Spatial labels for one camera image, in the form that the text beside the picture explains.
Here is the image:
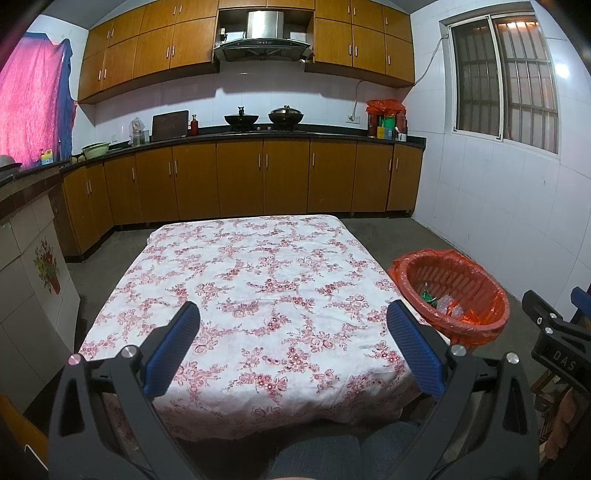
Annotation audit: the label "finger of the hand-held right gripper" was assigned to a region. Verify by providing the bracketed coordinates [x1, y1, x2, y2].
[523, 290, 591, 342]
[570, 286, 591, 319]

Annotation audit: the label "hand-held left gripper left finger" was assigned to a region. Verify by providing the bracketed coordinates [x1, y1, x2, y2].
[47, 301, 201, 480]

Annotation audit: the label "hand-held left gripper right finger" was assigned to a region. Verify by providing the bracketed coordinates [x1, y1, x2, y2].
[387, 300, 542, 480]

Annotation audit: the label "clear plastic bag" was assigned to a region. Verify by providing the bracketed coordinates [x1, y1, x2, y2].
[436, 295, 465, 319]

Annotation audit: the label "red basket with plastic liner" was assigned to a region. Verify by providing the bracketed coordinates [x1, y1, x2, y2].
[388, 248, 511, 347]

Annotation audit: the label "person's right hand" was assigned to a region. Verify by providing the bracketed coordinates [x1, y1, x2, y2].
[547, 391, 591, 460]

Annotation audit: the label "wooden chair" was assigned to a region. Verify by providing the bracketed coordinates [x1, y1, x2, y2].
[531, 367, 561, 414]

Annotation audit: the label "floral tablecloth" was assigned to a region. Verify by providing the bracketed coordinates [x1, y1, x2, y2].
[76, 215, 423, 444]

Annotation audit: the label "person's legs in jeans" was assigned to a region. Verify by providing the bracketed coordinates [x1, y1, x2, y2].
[270, 420, 419, 480]

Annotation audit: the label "tiled sink counter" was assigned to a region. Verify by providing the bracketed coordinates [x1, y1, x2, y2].
[0, 168, 81, 407]

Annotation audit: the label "orange wooden panel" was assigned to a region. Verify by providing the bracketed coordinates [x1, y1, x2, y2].
[0, 394, 49, 480]

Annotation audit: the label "lower wooden kitchen cabinets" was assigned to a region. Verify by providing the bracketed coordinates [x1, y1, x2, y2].
[55, 138, 424, 257]

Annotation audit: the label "clear container with bag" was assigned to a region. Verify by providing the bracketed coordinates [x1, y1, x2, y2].
[129, 116, 151, 145]

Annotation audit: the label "dark brown cutting board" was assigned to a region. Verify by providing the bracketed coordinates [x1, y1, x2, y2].
[151, 110, 190, 141]

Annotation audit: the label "black kitchen countertop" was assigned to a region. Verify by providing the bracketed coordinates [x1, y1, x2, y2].
[0, 124, 426, 185]

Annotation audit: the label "barred window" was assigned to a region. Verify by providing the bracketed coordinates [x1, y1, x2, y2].
[438, 14, 561, 160]

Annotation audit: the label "red bag of bottles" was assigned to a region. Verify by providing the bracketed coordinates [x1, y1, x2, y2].
[366, 98, 407, 138]

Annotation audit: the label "black wok with lid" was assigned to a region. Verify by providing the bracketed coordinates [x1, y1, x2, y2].
[269, 105, 305, 129]

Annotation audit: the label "pink and blue curtain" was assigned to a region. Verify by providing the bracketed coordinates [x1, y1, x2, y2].
[0, 31, 78, 169]

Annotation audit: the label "steel range hood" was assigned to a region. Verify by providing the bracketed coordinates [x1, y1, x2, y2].
[213, 10, 312, 63]

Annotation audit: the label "flower wall sticker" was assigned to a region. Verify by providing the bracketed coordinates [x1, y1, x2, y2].
[33, 237, 62, 294]

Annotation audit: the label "black wok with handle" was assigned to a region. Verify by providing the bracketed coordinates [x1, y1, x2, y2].
[224, 106, 259, 131]

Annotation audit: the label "white wall cable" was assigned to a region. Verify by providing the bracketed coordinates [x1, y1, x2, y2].
[353, 37, 448, 118]

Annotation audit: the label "upper wooden wall cabinets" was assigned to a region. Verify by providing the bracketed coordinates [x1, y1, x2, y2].
[76, 0, 416, 104]

